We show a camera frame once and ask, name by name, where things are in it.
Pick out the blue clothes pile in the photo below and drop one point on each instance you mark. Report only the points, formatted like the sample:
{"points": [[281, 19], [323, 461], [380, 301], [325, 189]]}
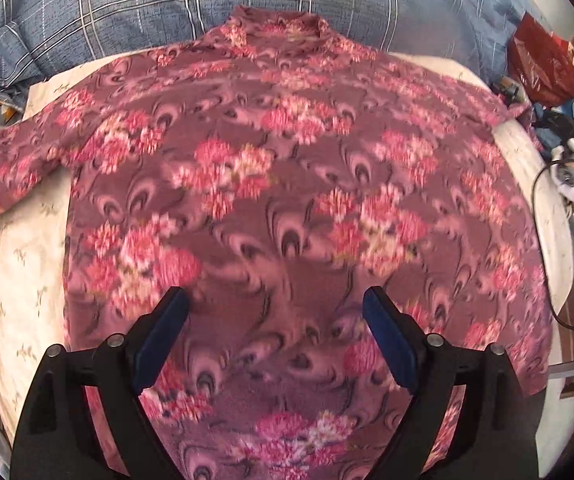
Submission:
{"points": [[553, 126]]}

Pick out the blue plaid quilt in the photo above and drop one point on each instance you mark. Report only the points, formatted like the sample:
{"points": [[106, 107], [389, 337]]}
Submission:
{"points": [[41, 38]]}

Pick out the cream leaf print sheet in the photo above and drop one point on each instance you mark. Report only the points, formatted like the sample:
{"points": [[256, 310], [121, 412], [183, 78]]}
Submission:
{"points": [[31, 256]]}

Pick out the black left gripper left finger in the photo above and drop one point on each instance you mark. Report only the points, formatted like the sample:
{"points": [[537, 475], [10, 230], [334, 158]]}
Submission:
{"points": [[56, 437]]}

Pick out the pink floral patterned shirt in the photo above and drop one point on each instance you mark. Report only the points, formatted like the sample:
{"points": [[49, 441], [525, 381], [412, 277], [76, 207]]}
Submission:
{"points": [[276, 170]]}

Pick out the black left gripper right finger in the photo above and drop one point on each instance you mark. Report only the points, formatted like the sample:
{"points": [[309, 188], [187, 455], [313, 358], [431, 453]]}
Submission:
{"points": [[492, 439]]}

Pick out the red plastic bag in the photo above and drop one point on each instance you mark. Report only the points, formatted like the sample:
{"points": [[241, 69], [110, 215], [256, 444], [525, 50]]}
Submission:
{"points": [[542, 62]]}

